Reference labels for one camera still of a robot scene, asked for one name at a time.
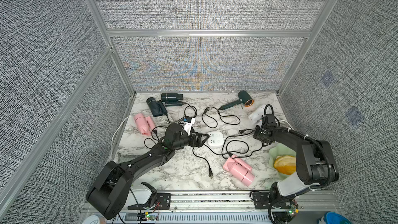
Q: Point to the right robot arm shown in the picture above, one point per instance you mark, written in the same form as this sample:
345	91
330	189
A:
315	164

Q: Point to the dark green dryer back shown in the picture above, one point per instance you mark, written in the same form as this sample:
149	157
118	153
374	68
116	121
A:
172	99

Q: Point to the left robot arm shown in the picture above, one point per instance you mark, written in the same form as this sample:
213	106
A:
110	190

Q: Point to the green wavy plate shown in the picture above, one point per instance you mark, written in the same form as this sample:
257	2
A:
280	150

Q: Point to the orange bread slice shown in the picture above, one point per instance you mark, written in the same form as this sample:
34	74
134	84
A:
285	164

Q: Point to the pink dryer front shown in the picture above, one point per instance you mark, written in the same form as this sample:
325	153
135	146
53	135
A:
239	169

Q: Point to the green dryer copper nozzle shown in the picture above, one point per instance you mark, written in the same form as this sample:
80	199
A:
243	98

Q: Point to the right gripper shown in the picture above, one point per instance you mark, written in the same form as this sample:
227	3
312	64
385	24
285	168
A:
255	134

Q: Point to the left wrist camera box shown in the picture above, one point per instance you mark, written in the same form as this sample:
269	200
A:
188	123

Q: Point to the white folded hair dryer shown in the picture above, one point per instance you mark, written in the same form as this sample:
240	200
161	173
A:
256	115

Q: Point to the dark green dryer folded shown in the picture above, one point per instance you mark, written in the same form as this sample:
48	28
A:
157	108

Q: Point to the right white power strip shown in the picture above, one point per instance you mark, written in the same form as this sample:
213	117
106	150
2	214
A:
216	139

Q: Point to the aluminium front rail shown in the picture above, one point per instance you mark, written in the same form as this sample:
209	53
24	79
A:
229	201

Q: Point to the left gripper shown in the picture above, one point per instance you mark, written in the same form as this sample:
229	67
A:
198	143

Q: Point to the pink dryer left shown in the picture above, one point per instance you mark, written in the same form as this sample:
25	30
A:
144	124

